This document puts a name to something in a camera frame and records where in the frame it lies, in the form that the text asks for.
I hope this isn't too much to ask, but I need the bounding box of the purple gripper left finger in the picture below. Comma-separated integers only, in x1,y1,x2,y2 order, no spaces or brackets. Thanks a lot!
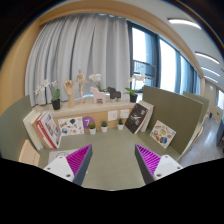
43,143,94,186

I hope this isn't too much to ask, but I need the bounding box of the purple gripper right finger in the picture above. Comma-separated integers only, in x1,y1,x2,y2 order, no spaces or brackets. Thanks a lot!
134,143,184,185

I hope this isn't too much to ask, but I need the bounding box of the colourful sticker card right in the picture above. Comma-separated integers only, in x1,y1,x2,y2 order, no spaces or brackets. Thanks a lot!
150,120,176,149

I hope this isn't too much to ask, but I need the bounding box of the white book behind black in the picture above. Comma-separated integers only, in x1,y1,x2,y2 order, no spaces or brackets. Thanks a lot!
138,100,154,132

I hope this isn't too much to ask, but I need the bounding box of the sticker sheet card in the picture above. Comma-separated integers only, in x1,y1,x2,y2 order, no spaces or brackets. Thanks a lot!
58,117,84,136

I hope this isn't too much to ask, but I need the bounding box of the small potted plant left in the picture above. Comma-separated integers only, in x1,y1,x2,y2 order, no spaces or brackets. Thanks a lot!
88,123,96,135

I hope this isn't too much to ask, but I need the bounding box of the small potted plant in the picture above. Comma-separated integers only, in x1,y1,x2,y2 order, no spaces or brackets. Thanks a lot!
101,120,108,133
118,118,124,130
88,123,96,135

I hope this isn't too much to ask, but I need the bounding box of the red white book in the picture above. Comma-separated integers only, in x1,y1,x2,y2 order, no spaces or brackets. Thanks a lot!
37,111,61,149

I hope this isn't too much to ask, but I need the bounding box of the purple round number sign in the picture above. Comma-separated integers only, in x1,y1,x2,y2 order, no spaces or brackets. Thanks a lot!
82,116,95,128

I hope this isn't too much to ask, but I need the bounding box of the small potted plant right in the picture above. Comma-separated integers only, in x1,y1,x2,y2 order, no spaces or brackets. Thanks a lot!
118,118,124,130

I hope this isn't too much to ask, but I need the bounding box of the small potted plant middle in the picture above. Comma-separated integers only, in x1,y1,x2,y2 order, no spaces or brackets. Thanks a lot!
101,120,108,133

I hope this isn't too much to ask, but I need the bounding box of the wooden board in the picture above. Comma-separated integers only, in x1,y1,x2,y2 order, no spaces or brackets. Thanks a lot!
19,140,40,166

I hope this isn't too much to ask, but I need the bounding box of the wooden shelf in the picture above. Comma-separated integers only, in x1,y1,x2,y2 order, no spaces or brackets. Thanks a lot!
34,97,134,129

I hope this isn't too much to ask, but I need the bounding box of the green desk partition right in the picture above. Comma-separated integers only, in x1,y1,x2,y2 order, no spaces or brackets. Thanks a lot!
141,86,209,161

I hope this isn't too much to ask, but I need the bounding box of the green desk partition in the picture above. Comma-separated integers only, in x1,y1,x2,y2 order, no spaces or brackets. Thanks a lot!
0,94,44,160
141,86,209,161

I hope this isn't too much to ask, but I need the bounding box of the white orchid in black pot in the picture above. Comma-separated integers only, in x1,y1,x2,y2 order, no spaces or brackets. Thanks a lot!
34,79,60,110

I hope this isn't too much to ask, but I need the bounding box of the white leaning book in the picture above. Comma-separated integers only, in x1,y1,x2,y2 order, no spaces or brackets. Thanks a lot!
23,110,44,150

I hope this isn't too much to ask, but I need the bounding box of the pink wooden horse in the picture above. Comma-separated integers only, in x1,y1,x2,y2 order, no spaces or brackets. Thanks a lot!
90,87,106,103

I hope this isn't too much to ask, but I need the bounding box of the green desk partition left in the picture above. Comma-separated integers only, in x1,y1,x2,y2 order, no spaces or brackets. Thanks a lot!
0,94,44,160

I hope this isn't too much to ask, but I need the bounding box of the dark wooden horse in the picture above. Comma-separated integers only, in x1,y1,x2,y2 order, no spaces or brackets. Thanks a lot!
107,87,121,99

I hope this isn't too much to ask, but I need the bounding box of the wooden hand model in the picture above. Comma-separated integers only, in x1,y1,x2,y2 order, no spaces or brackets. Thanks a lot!
64,79,75,108

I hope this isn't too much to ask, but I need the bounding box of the white orchid right pot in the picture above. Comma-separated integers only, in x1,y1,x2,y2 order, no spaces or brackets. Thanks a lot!
125,73,146,103

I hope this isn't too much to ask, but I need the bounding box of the wooden mannequin figure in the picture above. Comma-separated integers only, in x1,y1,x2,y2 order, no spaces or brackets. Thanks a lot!
76,69,88,96

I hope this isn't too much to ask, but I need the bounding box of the white orchid behind horse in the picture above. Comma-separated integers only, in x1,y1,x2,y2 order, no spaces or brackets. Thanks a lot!
89,73,105,92

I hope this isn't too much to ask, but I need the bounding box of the grey curtain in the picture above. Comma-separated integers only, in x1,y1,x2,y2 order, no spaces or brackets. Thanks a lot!
25,13,130,106

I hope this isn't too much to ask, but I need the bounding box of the white wall socket right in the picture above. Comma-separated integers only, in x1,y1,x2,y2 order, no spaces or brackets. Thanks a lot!
120,109,129,118

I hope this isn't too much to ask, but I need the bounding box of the white wall socket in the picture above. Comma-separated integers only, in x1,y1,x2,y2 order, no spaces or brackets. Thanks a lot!
108,111,118,121
120,109,129,118

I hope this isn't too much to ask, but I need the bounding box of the white wall socket left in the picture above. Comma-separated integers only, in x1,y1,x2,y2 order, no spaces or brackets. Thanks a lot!
108,111,118,121

